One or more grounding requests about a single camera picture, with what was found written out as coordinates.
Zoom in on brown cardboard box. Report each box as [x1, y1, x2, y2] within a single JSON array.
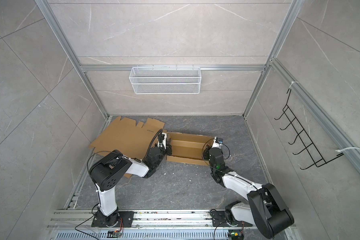
[[167, 132, 214, 166]]

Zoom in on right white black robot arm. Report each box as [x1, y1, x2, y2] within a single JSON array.
[[202, 146, 295, 239]]

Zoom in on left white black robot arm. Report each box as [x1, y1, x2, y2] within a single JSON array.
[[89, 145, 172, 217]]

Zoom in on left flat cardboard stack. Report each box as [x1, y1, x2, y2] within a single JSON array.
[[90, 117, 171, 161]]

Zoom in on right small circuit board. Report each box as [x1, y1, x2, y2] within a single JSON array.
[[228, 230, 244, 240]]

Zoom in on small circuit board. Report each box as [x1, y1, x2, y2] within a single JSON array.
[[228, 230, 244, 240], [107, 230, 123, 238]]

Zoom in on left small circuit board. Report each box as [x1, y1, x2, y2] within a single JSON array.
[[107, 230, 123, 238]]

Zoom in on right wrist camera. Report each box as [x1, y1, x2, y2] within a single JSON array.
[[212, 137, 224, 149]]

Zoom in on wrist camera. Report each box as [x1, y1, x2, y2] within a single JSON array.
[[212, 137, 224, 149], [157, 133, 167, 150]]

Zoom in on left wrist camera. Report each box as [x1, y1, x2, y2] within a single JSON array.
[[157, 133, 167, 150]]

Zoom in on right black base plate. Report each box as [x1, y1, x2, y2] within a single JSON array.
[[209, 209, 253, 227]]

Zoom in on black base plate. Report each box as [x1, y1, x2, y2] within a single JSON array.
[[91, 210, 135, 228], [209, 209, 253, 227]]

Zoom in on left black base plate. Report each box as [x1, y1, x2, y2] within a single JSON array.
[[91, 210, 135, 228]]

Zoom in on white wire mesh basket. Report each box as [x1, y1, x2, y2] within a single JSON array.
[[129, 67, 202, 95]]

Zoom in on black wire hook rack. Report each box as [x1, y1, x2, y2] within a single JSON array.
[[274, 89, 344, 170]]

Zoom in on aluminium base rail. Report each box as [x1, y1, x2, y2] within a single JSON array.
[[46, 209, 257, 231]]

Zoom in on slotted grey cable duct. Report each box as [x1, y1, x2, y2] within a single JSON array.
[[55, 230, 229, 240]]

